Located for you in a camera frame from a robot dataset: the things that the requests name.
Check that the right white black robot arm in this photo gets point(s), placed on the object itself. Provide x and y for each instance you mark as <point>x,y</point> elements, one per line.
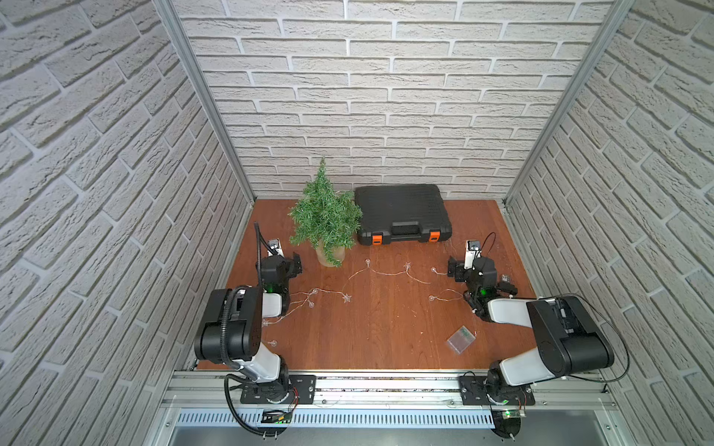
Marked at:
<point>568,339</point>

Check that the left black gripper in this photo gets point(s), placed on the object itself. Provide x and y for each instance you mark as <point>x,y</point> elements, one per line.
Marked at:
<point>287,265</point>

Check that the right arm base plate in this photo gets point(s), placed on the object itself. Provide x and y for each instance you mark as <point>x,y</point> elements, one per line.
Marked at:
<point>484,390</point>

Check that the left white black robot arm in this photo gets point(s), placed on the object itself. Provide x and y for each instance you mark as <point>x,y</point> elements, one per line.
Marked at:
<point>231,327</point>

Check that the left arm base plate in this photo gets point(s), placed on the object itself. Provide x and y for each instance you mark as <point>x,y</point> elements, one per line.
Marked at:
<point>298,389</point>

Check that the black plastic tool case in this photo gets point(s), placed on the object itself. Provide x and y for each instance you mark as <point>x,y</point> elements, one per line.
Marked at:
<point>402,213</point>

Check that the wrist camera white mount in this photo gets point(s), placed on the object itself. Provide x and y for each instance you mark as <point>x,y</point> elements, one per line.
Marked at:
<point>473,250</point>
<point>275,248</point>

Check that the aluminium front rail frame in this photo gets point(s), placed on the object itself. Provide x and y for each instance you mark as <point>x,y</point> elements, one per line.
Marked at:
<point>378,400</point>

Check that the small green christmas tree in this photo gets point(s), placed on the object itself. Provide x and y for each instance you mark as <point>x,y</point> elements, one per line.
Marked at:
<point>326,219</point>

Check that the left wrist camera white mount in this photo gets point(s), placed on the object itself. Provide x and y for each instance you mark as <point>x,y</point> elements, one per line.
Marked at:
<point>275,248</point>

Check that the clear battery box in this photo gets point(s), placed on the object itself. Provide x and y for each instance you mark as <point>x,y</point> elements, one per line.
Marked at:
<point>461,340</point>

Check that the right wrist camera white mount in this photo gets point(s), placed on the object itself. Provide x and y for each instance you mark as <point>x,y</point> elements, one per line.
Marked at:
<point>473,250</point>

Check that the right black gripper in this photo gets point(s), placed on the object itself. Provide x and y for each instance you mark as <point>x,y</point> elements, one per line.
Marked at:
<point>459,277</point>

